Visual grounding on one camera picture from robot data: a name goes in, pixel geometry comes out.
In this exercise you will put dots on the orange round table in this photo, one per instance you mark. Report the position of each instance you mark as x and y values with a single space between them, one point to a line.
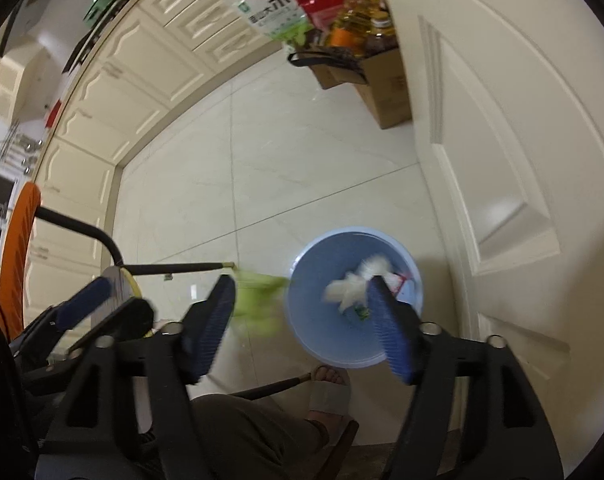
17 250

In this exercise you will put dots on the blue plastic trash bin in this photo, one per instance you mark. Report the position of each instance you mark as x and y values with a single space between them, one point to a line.
322 330

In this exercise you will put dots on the black patterned tote bag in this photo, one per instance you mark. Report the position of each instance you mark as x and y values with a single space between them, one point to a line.
302 57

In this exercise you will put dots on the small cardboard box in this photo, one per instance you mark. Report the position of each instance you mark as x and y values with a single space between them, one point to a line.
332 77

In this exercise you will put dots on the white green rice bag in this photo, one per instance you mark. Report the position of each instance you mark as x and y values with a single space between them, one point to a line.
267 10

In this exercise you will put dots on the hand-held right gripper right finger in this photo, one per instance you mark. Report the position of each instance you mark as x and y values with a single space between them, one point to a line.
391 330

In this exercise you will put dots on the cream kitchen base cabinets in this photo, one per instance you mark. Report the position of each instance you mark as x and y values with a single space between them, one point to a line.
132 75

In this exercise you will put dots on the grey range hood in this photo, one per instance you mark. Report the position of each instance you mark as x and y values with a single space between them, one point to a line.
27 15

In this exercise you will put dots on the black gold-tipped table leg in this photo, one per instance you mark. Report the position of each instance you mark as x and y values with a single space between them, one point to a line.
182 267
267 387

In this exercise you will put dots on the person's right leg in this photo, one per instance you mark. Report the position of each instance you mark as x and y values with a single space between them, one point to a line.
252 435

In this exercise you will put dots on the person's right foot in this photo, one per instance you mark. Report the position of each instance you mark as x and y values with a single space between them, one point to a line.
327 374

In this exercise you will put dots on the brown sauce bottle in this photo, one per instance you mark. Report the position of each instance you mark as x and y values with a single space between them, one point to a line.
381 35

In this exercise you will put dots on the white panel door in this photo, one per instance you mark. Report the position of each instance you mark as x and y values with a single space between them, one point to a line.
506 135

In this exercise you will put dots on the black gas stove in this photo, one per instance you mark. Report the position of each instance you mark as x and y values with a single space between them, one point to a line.
89 45

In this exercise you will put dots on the translucent white plastic bag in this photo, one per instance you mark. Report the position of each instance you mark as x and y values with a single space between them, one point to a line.
404 287

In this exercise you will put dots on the red container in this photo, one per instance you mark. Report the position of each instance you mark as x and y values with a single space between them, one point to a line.
53 112

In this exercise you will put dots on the white tissue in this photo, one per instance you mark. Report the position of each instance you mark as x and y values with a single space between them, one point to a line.
352 287

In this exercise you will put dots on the brown wooden chair leg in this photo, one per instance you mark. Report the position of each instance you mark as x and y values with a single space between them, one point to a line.
344 440

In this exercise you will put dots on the large cardboard box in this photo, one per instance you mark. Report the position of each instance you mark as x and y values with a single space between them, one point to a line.
389 90

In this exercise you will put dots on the green checked wrapper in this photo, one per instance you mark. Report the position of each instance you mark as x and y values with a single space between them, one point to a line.
257 305

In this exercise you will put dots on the yellow cooking oil bottle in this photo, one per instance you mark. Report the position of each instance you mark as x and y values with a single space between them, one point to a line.
357 10

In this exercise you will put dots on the grey slipper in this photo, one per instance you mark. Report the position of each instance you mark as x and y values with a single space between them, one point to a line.
329 400

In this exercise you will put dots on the metal utensil rack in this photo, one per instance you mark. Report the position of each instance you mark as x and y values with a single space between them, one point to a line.
17 145

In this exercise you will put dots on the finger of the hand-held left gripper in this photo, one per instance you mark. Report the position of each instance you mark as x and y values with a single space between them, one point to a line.
84 302
127 317

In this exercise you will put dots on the green pot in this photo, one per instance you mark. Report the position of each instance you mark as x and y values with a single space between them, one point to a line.
107 0

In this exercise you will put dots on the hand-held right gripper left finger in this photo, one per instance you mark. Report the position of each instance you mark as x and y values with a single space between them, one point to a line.
212 325

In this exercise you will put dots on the white yellow-rimmed disc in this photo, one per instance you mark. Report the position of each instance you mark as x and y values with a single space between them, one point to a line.
114 280

